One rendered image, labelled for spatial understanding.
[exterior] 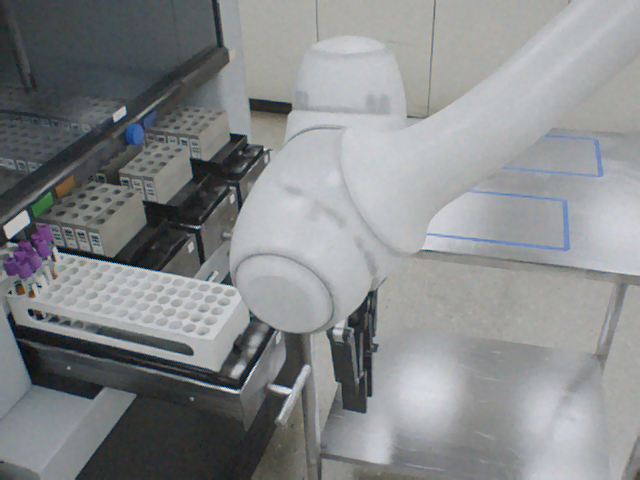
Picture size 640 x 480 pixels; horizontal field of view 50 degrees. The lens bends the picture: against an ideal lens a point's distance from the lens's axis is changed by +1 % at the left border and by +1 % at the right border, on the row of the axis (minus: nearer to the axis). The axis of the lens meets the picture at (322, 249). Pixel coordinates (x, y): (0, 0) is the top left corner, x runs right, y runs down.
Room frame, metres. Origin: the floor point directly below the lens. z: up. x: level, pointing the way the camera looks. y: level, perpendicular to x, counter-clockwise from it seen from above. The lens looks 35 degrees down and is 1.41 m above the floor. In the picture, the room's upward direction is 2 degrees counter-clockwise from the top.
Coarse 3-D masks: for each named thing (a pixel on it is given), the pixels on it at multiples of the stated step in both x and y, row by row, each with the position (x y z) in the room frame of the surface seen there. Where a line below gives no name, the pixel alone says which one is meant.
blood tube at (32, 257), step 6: (30, 252) 0.70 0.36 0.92; (36, 252) 0.70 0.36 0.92; (30, 258) 0.69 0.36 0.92; (36, 258) 0.70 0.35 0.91; (30, 264) 0.69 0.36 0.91; (36, 264) 0.70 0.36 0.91; (36, 270) 0.70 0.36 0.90; (42, 270) 0.70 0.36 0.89; (36, 276) 0.70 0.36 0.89; (42, 276) 0.70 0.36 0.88; (36, 282) 0.70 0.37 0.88; (42, 282) 0.70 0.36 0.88; (42, 288) 0.70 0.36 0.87; (54, 318) 0.70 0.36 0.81
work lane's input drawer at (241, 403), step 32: (256, 320) 0.68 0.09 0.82; (32, 352) 0.66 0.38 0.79; (64, 352) 0.64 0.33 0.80; (96, 352) 0.64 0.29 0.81; (128, 352) 0.63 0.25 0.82; (256, 352) 0.62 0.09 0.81; (96, 384) 0.63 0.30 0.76; (128, 384) 0.61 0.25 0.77; (160, 384) 0.60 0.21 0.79; (192, 384) 0.58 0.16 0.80; (224, 384) 0.58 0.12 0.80; (256, 384) 0.60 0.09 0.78; (224, 416) 0.57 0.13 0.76; (288, 416) 0.57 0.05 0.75
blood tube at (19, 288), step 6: (6, 258) 0.69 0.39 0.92; (12, 258) 0.69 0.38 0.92; (6, 264) 0.68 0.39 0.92; (12, 264) 0.69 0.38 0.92; (6, 270) 0.68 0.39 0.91; (12, 270) 0.68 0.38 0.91; (12, 276) 0.68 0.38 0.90; (18, 276) 0.69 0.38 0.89; (12, 282) 0.69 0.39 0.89; (18, 282) 0.69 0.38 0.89; (18, 288) 0.69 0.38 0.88; (24, 288) 0.69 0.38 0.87; (18, 294) 0.69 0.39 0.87; (24, 294) 0.69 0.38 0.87; (30, 312) 0.69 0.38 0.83
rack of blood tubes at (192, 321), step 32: (64, 256) 0.77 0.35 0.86; (64, 288) 0.70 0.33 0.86; (96, 288) 0.70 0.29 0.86; (128, 288) 0.69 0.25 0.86; (160, 288) 0.70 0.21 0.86; (192, 288) 0.70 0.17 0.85; (224, 288) 0.68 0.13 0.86; (32, 320) 0.68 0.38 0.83; (64, 320) 0.68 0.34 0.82; (96, 320) 0.64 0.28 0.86; (128, 320) 0.63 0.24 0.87; (160, 320) 0.63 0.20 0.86; (192, 320) 0.63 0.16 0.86; (224, 320) 0.62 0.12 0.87; (160, 352) 0.61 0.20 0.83; (192, 352) 0.63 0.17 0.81; (224, 352) 0.61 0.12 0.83
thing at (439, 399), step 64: (512, 192) 0.97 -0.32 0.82; (576, 192) 0.96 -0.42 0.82; (448, 256) 0.81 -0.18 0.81; (512, 256) 0.79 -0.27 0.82; (576, 256) 0.78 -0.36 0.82; (384, 384) 1.06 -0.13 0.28; (448, 384) 1.05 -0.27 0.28; (512, 384) 1.05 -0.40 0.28; (576, 384) 1.04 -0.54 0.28; (320, 448) 0.89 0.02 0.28; (384, 448) 0.89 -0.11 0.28; (448, 448) 0.88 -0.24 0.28; (512, 448) 0.88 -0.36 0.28; (576, 448) 0.87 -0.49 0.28
